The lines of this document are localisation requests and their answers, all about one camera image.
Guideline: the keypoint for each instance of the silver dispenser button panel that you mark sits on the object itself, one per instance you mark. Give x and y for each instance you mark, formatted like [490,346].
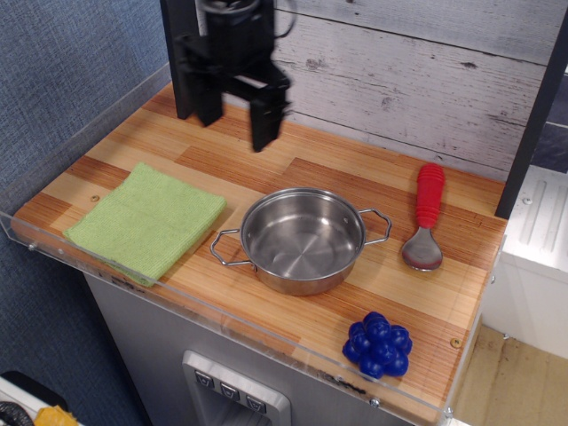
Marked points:
[222,396]

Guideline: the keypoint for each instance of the red handled metal spoon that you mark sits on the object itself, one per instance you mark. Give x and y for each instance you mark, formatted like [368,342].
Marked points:
[421,251]

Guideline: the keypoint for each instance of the stainless steel pot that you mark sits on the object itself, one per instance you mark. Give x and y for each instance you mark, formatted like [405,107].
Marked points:
[304,241]

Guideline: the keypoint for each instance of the green cloth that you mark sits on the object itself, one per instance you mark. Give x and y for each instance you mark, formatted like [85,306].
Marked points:
[146,224]

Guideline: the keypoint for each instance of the dark grey post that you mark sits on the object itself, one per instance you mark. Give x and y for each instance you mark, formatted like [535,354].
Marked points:
[540,110]
[180,18]

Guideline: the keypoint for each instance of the grey toy cabinet front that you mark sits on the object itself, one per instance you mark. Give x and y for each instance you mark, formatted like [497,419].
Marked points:
[152,339]

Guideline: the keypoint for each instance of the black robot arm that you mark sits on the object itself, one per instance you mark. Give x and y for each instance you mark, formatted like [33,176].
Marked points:
[234,56]

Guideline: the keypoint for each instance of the blue plastic grape bunch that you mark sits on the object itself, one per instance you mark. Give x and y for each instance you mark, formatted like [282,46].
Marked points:
[377,347]

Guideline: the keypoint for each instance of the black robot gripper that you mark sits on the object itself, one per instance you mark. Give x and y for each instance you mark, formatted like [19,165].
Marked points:
[234,56]

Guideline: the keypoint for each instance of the clear acrylic edge guard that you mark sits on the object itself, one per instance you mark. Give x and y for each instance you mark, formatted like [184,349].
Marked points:
[51,326]

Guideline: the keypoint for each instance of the dark grey left post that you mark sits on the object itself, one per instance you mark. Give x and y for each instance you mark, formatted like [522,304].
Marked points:
[180,18]

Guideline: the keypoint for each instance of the dark grey right post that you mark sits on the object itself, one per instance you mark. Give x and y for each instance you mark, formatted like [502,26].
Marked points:
[540,110]

